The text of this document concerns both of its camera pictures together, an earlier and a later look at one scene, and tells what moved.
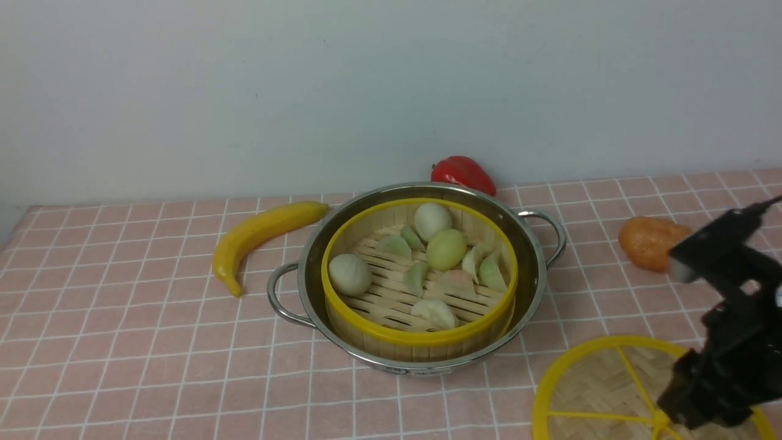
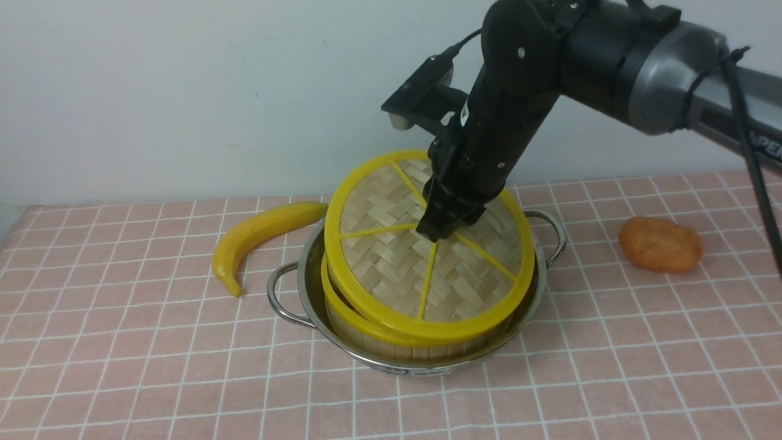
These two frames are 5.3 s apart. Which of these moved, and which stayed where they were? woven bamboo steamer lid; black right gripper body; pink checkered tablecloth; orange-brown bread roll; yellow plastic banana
Moved: woven bamboo steamer lid; black right gripper body
Stayed: pink checkered tablecloth; yellow plastic banana; orange-brown bread roll
